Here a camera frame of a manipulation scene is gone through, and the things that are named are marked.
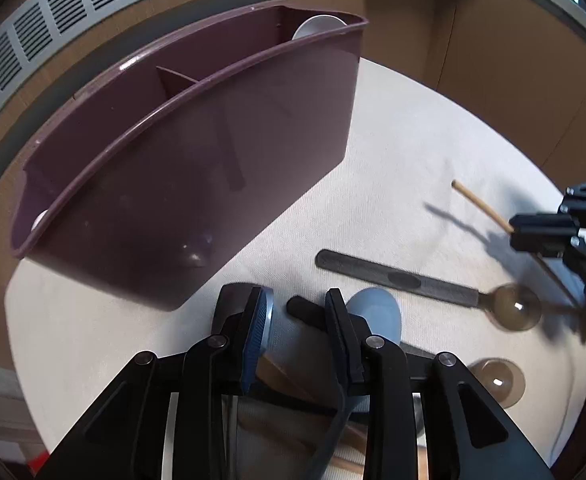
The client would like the brown translucent spoon black handle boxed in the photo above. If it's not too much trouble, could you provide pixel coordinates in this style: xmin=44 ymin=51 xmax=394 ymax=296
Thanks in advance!
xmin=315 ymin=249 xmax=542 ymax=332
xmin=286 ymin=296 xmax=526 ymax=409

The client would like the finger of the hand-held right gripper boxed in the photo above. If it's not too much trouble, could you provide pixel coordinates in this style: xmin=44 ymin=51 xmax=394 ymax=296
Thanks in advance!
xmin=511 ymin=234 xmax=578 ymax=261
xmin=509 ymin=213 xmax=580 ymax=235

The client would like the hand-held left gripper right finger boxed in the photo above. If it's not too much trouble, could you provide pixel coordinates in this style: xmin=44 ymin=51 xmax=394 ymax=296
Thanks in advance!
xmin=325 ymin=289 xmax=556 ymax=480

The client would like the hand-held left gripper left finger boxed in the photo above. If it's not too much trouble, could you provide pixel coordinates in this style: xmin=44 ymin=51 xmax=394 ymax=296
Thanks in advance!
xmin=48 ymin=285 xmax=274 ymax=480

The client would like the wooden chopstick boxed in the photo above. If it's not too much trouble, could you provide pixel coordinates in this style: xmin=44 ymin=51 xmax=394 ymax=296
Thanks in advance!
xmin=262 ymin=355 xmax=339 ymax=411
xmin=329 ymin=425 xmax=370 ymax=473

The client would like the wooden-handled utensil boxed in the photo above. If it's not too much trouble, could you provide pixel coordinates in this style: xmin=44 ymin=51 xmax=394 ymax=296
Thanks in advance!
xmin=451 ymin=180 xmax=584 ymax=308

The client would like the purple plastic utensil caddy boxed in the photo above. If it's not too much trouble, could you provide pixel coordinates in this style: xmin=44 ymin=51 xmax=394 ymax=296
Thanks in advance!
xmin=8 ymin=4 xmax=370 ymax=312

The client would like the grey vent grille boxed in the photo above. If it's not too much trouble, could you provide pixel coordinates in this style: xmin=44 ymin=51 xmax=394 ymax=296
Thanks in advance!
xmin=0 ymin=0 xmax=361 ymax=133

